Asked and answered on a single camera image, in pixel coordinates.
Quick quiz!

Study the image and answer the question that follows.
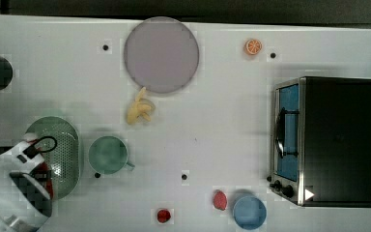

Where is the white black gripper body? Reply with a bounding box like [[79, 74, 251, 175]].
[[0, 141, 44, 173]]

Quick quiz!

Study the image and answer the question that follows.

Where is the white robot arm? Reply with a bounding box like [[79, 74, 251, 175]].
[[0, 141, 52, 232]]

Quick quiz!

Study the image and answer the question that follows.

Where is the green strainer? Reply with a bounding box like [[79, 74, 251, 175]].
[[26, 115, 81, 200]]

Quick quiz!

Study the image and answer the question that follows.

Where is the green mug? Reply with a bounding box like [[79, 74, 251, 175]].
[[88, 136, 135, 175]]

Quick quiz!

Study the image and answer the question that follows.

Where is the peeled yellow banana toy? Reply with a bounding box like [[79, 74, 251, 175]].
[[127, 87, 156, 125]]

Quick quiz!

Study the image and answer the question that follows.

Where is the small red tomato toy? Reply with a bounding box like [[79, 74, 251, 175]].
[[157, 209, 171, 223]]

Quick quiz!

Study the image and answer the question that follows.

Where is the round grey plate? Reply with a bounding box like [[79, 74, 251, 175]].
[[124, 16, 200, 94]]

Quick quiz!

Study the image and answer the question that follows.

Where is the red strawberry toy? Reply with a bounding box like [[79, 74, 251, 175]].
[[213, 190, 228, 211]]

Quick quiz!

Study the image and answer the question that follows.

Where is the blue cup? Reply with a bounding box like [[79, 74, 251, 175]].
[[233, 194, 267, 230]]

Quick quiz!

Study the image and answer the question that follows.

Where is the orange slice toy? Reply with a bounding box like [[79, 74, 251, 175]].
[[244, 39, 263, 55]]

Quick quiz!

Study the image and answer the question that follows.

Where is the black toaster oven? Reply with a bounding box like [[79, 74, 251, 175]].
[[267, 76, 371, 208]]

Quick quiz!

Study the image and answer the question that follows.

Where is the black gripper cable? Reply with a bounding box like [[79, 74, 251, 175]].
[[28, 135, 58, 154]]

